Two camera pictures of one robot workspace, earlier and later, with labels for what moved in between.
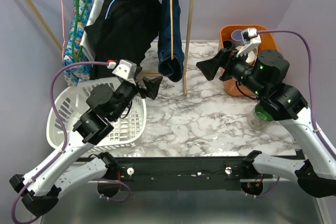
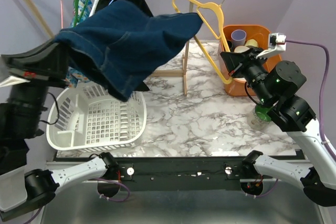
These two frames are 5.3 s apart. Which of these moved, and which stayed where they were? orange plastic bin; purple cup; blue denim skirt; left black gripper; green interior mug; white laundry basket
Moved: blue denim skirt; left black gripper
Stayed: green interior mug; purple cup; white laundry basket; orange plastic bin
